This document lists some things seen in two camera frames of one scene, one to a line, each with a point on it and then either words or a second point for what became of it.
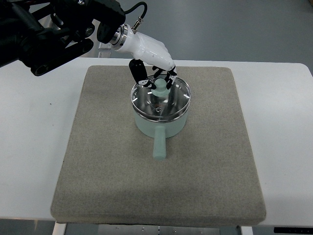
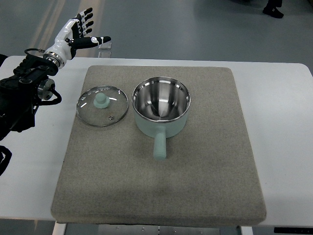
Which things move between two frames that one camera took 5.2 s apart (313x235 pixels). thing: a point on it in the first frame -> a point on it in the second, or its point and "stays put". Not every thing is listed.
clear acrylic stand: x=104 y=49 stays put
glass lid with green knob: x=161 y=103 -> x=102 y=106
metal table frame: x=70 y=228 stays put
